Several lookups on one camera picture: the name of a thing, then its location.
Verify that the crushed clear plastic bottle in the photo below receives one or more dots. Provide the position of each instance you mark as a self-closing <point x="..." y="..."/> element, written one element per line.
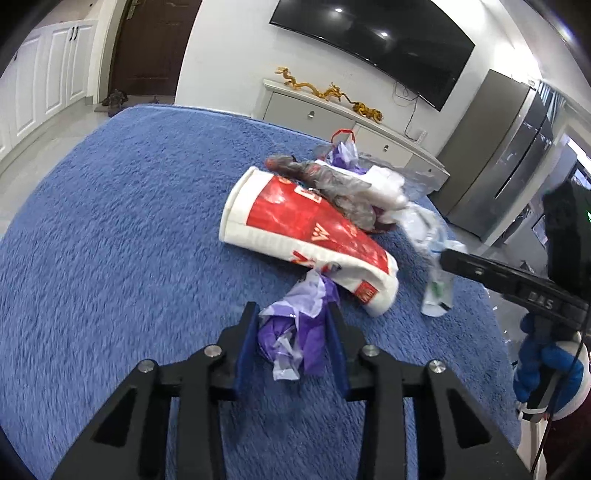
<point x="434" y="295"/>

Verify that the dark translucent plastic bag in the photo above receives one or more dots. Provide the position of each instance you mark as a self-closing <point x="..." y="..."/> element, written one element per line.
<point x="341" y="189"/>

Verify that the grey refrigerator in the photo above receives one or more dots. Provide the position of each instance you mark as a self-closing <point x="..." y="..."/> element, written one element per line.
<point x="494" y="152"/>

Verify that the long golden dragon figurine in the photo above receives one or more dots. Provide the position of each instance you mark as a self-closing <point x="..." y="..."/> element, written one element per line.
<point x="298" y="83"/>

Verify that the purple plastic bag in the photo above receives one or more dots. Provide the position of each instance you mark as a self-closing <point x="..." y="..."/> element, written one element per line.
<point x="286" y="332"/>

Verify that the brown shoes pair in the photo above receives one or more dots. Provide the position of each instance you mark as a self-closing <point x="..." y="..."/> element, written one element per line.
<point x="115" y="99"/>

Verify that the black wall television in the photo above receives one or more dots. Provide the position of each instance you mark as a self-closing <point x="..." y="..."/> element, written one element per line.
<point x="378" y="41"/>

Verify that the white plastic bag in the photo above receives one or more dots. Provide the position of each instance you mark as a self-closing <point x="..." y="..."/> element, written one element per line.
<point x="385" y="189"/>

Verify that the white power strip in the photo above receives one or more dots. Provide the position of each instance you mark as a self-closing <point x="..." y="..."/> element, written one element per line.
<point x="420" y="136"/>

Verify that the grey and white TV cabinet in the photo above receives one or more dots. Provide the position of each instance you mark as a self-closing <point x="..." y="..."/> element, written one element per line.
<point x="295" y="110"/>

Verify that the dark brown entrance door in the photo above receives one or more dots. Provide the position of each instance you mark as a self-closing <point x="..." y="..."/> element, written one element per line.
<point x="152" y="46"/>

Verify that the white cupboard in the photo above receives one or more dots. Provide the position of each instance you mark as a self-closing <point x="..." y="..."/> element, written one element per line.
<point x="41" y="83"/>

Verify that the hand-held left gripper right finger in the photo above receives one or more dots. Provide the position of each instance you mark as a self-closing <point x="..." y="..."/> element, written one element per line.
<point x="337" y="355"/>

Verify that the golden tiger figurine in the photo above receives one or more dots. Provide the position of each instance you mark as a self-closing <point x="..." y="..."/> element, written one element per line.
<point x="368" y="112"/>

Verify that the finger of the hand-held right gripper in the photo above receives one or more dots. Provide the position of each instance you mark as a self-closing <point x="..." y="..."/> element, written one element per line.
<point x="461" y="265"/>

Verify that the grey curtain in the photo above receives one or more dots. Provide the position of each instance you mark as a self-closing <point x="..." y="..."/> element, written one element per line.
<point x="551" y="101"/>

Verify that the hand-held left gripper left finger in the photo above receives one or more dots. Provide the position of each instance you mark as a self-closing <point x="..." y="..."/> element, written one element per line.
<point x="244" y="355"/>

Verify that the red and white paper cup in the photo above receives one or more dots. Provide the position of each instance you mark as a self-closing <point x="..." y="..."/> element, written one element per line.
<point x="295" y="217"/>

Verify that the blue shaggy carpet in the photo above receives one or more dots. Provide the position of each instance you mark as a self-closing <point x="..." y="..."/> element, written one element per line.
<point x="115" y="240"/>

